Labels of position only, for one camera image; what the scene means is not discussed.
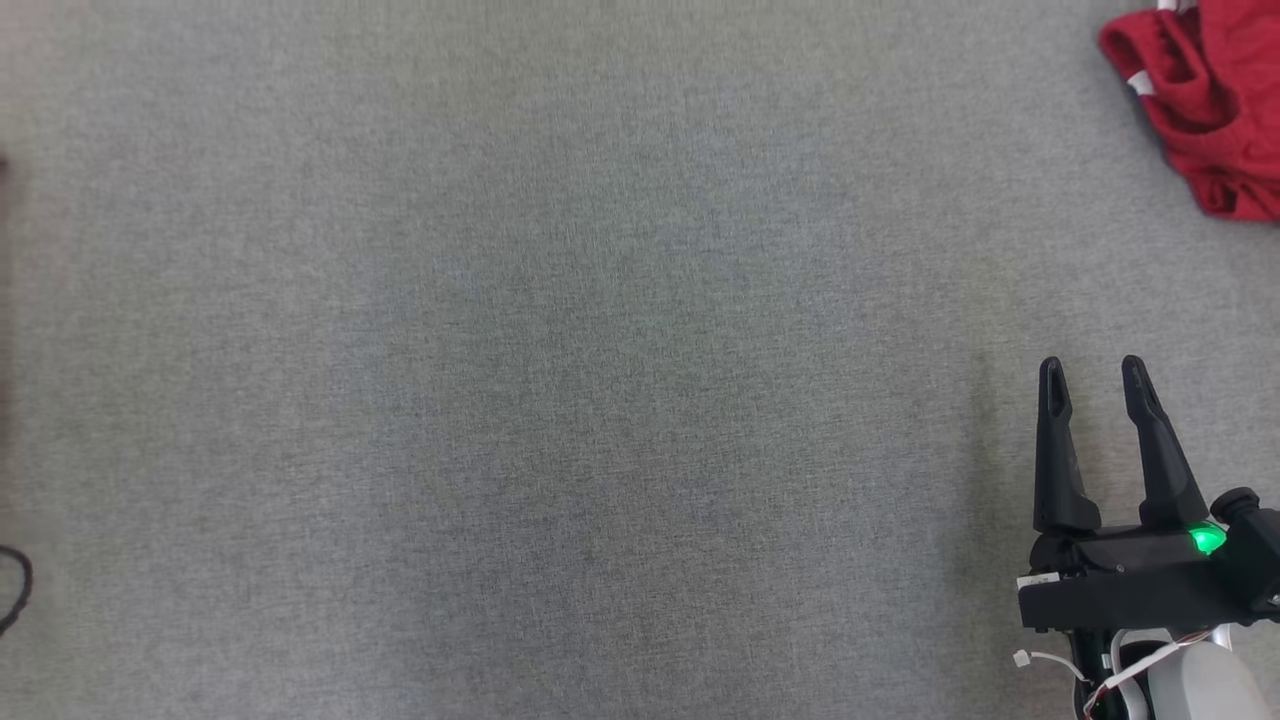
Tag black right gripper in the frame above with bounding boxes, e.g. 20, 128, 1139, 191
1018, 355, 1251, 634

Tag red Bulls 23 shorts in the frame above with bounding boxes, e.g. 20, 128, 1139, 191
1098, 0, 1280, 222

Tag grey fabric sofa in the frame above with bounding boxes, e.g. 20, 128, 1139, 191
0, 0, 1280, 720

